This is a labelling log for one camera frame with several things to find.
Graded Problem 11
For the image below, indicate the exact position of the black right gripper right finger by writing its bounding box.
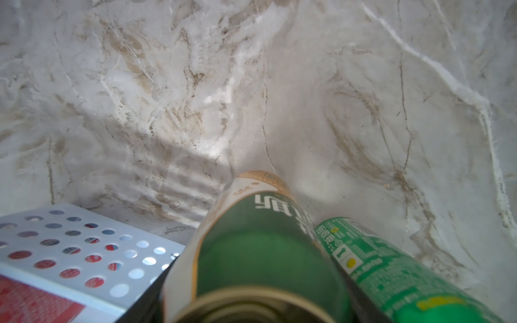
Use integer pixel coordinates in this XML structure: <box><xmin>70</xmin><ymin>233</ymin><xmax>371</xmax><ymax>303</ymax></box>
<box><xmin>341</xmin><ymin>268</ymin><xmax>393</xmax><ymax>323</ymax></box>

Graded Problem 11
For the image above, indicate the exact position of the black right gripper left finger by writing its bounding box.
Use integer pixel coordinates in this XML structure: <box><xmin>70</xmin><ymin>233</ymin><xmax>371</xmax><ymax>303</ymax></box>
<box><xmin>116</xmin><ymin>258</ymin><xmax>178</xmax><ymax>323</ymax></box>

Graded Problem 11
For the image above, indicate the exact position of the green soda can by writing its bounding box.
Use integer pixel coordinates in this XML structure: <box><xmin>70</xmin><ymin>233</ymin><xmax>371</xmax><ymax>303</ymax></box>
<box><xmin>315</xmin><ymin>217</ymin><xmax>502</xmax><ymax>322</ymax></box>

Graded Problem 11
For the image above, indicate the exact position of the green and cream can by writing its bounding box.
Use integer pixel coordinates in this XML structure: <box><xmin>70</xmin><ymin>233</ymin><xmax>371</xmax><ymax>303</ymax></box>
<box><xmin>161</xmin><ymin>171</ymin><xmax>354</xmax><ymax>322</ymax></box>

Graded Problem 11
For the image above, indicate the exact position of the light blue plastic basket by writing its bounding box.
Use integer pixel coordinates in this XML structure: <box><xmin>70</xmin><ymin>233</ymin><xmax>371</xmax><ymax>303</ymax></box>
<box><xmin>1</xmin><ymin>203</ymin><xmax>184</xmax><ymax>317</ymax></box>

